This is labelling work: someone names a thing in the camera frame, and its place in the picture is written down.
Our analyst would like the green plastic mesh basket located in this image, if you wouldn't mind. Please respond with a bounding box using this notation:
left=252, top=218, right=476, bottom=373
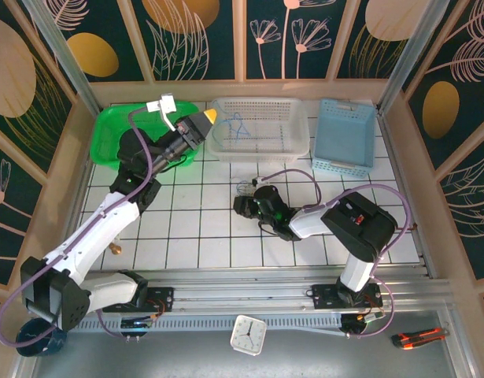
left=90, top=100, right=201, bottom=171

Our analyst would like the white plastic mesh basket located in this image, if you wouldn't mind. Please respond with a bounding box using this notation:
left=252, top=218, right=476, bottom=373
left=205, top=96, right=309, bottom=165

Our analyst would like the light blue plastic basket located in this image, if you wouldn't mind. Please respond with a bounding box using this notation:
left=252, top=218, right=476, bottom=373
left=311, top=98, right=378, bottom=173

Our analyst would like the white square alarm clock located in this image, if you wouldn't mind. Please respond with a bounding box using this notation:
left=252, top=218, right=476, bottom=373
left=229, top=313, right=268, bottom=358

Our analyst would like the orange black utility knife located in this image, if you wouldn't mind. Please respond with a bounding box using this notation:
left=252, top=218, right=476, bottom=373
left=390, top=327, right=449, bottom=350

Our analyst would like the dark blue mug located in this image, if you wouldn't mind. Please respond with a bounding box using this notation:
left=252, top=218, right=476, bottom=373
left=15, top=317, right=69, bottom=358

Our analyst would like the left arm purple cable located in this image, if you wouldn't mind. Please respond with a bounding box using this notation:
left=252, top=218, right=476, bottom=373
left=0, top=105, right=164, bottom=348

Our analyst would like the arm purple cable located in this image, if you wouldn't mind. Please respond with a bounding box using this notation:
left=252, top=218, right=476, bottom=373
left=0, top=105, right=164, bottom=348
left=260, top=169, right=414, bottom=339

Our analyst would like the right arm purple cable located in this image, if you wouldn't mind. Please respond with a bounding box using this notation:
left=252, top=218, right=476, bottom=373
left=260, top=169, right=414, bottom=339

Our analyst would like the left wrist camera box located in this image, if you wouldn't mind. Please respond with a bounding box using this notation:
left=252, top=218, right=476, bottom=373
left=159, top=93, right=178, bottom=131

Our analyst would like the aluminium mounting rail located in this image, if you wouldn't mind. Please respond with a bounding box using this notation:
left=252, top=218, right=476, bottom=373
left=31, top=268, right=457, bottom=316

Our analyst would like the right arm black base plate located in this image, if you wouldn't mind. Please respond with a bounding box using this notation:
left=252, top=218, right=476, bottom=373
left=311, top=282, right=384, bottom=310

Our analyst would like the aluminium frame post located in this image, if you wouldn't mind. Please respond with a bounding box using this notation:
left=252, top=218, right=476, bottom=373
left=376, top=0, right=439, bottom=115
left=21, top=0, right=102, bottom=117

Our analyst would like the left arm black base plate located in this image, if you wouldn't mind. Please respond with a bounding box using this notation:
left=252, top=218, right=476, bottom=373
left=102, top=286, right=175, bottom=314

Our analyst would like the slotted grey cable duct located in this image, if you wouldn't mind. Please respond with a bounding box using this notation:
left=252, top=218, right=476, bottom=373
left=67, top=317, right=345, bottom=332

